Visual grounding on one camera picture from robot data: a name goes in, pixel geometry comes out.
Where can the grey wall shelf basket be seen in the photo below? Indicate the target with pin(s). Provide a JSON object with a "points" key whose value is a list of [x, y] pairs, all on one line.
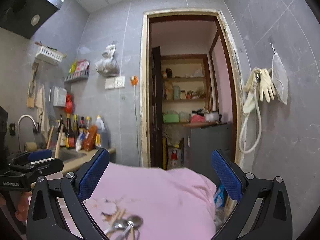
{"points": [[77, 76]]}

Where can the white wall box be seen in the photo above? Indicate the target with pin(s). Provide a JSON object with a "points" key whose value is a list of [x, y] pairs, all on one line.
{"points": [[60, 95]]}

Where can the steel spoon large bowl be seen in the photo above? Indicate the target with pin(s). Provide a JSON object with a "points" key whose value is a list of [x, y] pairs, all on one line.
{"points": [[133, 222]]}

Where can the orange snack bag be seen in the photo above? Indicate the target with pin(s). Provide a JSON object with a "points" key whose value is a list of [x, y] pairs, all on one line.
{"points": [[89, 140]]}

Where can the person's left hand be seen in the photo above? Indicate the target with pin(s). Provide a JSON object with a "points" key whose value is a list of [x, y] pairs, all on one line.
{"points": [[22, 200]]}

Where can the long bamboo chopstick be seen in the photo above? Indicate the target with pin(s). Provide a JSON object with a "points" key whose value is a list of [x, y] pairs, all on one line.
{"points": [[57, 149]]}

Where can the white wall rack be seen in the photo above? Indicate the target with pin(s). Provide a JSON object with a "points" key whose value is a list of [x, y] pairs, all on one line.
{"points": [[49, 55]]}

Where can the hanging beige towel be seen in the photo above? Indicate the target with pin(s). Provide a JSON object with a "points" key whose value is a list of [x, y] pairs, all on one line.
{"points": [[42, 116]]}

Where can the black range hood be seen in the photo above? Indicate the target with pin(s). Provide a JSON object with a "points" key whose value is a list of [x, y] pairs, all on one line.
{"points": [[25, 17]]}

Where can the dark soy sauce bottle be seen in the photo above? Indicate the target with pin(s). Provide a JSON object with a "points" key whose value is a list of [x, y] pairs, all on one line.
{"points": [[63, 141]]}

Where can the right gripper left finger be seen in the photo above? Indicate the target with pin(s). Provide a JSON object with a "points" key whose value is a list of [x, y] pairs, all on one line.
{"points": [[45, 217]]}

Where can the green box on shelf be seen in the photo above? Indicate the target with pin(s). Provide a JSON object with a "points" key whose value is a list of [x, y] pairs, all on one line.
{"points": [[171, 118]]}

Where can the steel spoon small bowl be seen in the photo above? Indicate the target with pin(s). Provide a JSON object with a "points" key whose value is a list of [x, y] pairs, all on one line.
{"points": [[119, 224]]}

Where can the hanging bag of garlic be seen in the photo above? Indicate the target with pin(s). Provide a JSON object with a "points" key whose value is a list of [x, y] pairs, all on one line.
{"points": [[107, 66]]}

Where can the cream rubber gloves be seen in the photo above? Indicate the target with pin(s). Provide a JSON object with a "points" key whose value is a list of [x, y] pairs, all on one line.
{"points": [[260, 84]]}

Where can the grey cabinet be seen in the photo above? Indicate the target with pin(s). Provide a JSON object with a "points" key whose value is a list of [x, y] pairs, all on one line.
{"points": [[199, 143]]}

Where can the brown wooden chopstick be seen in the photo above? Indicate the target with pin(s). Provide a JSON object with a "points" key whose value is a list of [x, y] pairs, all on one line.
{"points": [[50, 137]]}

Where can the chrome sink faucet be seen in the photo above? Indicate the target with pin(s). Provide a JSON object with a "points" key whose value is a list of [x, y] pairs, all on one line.
{"points": [[26, 123]]}

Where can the red label sauce bottle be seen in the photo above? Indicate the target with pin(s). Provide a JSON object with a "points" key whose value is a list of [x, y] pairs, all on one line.
{"points": [[70, 136]]}

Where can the orange wall hook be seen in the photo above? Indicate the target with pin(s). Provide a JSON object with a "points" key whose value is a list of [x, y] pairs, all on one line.
{"points": [[134, 80]]}

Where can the pink floral cloth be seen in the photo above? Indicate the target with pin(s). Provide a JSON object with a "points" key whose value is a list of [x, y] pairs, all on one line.
{"points": [[174, 204]]}

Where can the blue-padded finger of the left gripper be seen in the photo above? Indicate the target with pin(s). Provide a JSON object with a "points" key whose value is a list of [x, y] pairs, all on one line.
{"points": [[39, 155]]}

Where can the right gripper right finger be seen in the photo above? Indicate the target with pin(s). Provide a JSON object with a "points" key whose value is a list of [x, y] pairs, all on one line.
{"points": [[274, 218]]}

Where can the red plastic bag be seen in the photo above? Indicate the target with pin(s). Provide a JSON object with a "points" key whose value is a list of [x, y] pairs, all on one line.
{"points": [[69, 104]]}

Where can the white wall switch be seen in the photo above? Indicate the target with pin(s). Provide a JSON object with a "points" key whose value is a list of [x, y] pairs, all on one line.
{"points": [[115, 82]]}

